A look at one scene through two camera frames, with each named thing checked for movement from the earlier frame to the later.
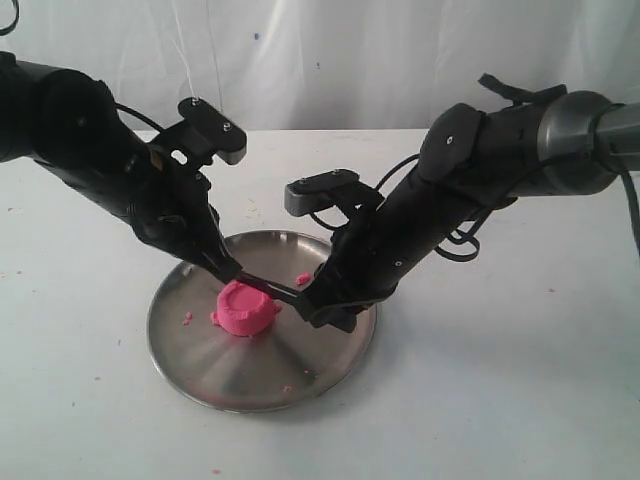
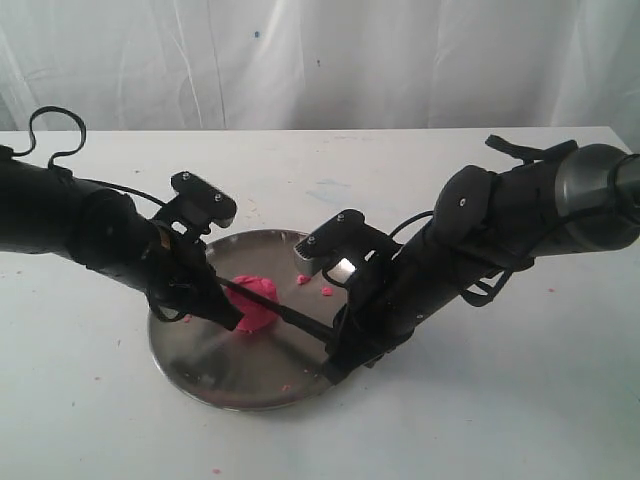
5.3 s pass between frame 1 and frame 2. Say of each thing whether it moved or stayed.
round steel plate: stayed
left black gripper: moved
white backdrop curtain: stayed
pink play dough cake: stayed
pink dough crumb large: stayed
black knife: moved
